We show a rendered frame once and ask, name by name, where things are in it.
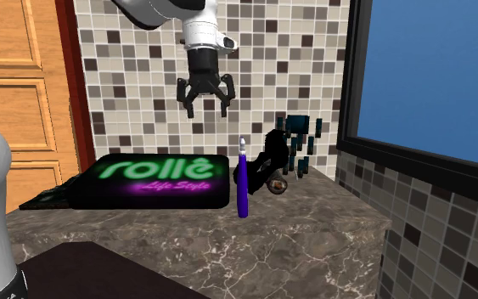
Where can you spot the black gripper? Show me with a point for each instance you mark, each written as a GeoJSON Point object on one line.
{"type": "Point", "coordinates": [203, 66]}

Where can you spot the teal block with pegs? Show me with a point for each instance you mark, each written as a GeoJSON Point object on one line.
{"type": "Point", "coordinates": [297, 124]}

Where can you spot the flat black device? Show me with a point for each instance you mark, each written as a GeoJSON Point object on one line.
{"type": "Point", "coordinates": [44, 199]}

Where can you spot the black framed window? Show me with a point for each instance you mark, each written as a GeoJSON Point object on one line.
{"type": "Point", "coordinates": [429, 74]}

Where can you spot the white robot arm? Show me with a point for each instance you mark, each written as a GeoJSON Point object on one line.
{"type": "Point", "coordinates": [199, 29]}

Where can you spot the wooden door with red frame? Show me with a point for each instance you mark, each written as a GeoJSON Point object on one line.
{"type": "Point", "coordinates": [15, 82]}

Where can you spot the purple pen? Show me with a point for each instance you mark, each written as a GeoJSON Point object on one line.
{"type": "Point", "coordinates": [242, 186]}

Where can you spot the black box with neon lettering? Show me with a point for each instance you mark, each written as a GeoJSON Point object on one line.
{"type": "Point", "coordinates": [155, 194]}

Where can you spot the black figure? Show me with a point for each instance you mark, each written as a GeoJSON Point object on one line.
{"type": "Point", "coordinates": [273, 155]}

